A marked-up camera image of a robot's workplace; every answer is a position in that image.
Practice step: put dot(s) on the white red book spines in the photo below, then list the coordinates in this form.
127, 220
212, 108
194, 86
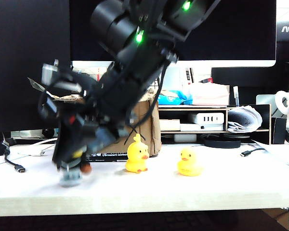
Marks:
188, 77

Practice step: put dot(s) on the beige flat box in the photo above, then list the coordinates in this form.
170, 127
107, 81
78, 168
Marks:
169, 125

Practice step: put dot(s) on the white USB charging hub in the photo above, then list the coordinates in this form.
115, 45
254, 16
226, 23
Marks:
209, 118

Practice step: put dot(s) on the black AOC monitor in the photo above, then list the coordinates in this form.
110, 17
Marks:
287, 48

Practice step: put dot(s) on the rolled printed paper sheets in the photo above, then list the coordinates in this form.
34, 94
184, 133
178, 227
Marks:
245, 120

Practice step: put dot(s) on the black round knob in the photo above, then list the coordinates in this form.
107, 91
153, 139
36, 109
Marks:
48, 132

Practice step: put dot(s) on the black wooden desk shelf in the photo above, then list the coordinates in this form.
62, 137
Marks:
266, 134

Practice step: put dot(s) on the brown cardboard carton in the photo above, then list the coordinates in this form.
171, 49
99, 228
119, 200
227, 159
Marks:
277, 216

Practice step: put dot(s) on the cardboard box marked BOX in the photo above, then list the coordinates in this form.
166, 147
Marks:
144, 125

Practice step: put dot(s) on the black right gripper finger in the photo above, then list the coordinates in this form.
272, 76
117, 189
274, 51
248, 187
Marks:
83, 144
63, 144

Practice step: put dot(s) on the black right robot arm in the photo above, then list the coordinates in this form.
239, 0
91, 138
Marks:
139, 72

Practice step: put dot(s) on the blue wet wipes pack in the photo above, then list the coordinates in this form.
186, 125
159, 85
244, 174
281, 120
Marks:
173, 98

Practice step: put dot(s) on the black permanent marker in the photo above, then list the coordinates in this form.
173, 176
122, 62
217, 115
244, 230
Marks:
110, 157

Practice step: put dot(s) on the white flat Apple box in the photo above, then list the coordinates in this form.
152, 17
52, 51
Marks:
190, 127

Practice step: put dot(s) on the squat yellow rubber duck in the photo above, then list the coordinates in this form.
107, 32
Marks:
189, 166

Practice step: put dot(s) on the black round monitor base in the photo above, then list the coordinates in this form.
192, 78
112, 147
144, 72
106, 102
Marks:
221, 144

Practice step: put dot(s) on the pink tissue pack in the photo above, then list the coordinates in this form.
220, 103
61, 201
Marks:
209, 96

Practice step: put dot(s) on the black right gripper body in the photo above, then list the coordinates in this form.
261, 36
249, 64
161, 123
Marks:
82, 103

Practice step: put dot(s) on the white flat adapter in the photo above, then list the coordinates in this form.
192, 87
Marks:
185, 138

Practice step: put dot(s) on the silver iMac monitor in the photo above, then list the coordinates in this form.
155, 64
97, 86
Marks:
231, 36

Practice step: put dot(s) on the white power strip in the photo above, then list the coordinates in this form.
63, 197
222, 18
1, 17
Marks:
26, 133

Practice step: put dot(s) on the dark doll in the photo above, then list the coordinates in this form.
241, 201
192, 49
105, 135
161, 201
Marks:
71, 179

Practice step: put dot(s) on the large black monitor screen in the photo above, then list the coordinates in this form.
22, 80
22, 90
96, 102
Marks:
14, 60

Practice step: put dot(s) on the tall crested yellow duck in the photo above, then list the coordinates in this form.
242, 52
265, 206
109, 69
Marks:
136, 158

